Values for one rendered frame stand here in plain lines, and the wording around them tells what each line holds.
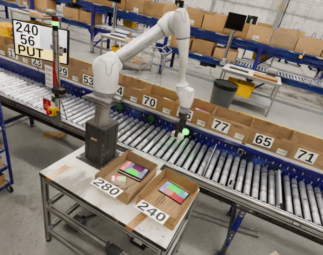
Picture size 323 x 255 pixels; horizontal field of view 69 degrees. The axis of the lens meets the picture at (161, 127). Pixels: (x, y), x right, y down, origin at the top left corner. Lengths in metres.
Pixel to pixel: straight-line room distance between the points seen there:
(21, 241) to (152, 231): 1.28
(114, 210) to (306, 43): 5.98
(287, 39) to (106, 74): 5.58
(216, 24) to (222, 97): 2.45
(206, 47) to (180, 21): 4.93
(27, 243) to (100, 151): 1.04
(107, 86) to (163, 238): 0.99
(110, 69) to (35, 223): 1.59
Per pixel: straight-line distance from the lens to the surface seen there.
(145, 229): 1.52
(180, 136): 2.02
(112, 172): 1.82
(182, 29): 1.71
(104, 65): 1.58
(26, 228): 2.52
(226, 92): 4.92
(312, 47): 6.76
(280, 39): 6.69
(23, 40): 2.52
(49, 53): 2.43
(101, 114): 1.69
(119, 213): 1.57
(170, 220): 1.50
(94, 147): 1.82
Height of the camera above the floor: 1.95
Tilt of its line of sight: 29 degrees down
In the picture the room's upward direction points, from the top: 12 degrees clockwise
